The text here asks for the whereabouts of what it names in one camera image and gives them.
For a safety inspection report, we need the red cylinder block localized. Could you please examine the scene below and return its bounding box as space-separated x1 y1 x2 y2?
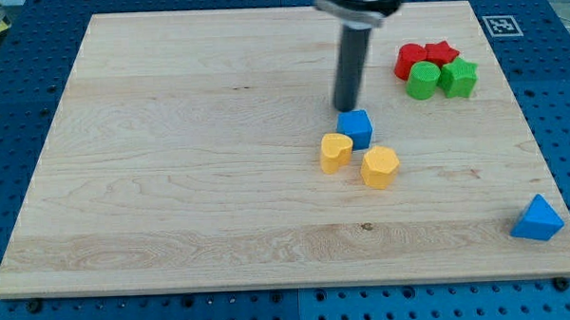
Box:
394 44 427 81

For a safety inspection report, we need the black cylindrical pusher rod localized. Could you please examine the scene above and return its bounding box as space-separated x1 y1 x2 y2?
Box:
332 24 371 112

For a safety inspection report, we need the blue cube block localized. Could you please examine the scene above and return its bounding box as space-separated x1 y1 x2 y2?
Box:
336 110 373 150

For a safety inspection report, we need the green star block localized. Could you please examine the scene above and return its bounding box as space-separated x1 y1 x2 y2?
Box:
437 57 478 98

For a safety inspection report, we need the wooden board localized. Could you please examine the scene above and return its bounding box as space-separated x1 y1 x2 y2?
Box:
0 1 570 299

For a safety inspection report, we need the red star block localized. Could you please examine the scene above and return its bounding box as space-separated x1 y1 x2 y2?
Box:
425 41 460 68

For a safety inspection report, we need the green cylinder block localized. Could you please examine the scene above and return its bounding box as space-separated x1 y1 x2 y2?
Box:
405 61 441 101

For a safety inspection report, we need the yellow hexagon block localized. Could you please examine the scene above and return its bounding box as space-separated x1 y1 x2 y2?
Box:
360 145 400 190

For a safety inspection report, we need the blue triangle block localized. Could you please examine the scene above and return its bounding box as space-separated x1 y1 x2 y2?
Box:
510 194 565 241

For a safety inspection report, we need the white fiducial marker tag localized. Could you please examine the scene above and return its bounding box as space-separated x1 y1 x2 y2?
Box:
483 14 523 38

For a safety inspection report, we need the yellow heart block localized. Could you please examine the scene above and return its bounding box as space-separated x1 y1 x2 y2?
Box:
319 133 353 175

